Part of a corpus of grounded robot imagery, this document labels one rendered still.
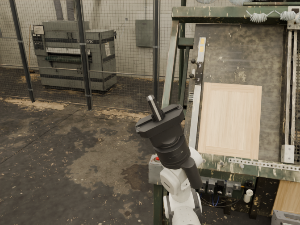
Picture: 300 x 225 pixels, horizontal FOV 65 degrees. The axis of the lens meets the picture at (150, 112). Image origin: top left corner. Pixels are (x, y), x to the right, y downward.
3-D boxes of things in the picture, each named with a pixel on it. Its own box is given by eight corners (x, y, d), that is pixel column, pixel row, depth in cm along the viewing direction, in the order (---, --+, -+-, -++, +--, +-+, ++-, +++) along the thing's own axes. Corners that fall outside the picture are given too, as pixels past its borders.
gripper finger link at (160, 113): (148, 94, 56) (156, 114, 59) (152, 100, 53) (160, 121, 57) (154, 91, 56) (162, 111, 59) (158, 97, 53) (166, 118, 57)
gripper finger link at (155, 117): (152, 100, 53) (160, 121, 57) (148, 94, 56) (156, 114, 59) (145, 103, 53) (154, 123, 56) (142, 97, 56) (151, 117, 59)
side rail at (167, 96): (158, 147, 198) (156, 146, 187) (173, 27, 217) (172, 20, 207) (165, 148, 197) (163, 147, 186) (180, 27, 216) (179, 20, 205)
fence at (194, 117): (188, 151, 187) (188, 150, 183) (199, 39, 203) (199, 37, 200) (194, 152, 186) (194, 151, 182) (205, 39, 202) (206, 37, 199)
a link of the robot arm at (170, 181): (179, 148, 69) (179, 168, 80) (157, 169, 66) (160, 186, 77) (197, 163, 66) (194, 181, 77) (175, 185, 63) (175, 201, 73)
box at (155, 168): (148, 184, 171) (148, 163, 164) (152, 173, 181) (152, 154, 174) (164, 186, 168) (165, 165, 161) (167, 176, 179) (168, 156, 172)
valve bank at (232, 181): (182, 203, 178) (184, 177, 168) (184, 190, 190) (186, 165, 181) (254, 216, 167) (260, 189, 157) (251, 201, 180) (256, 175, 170)
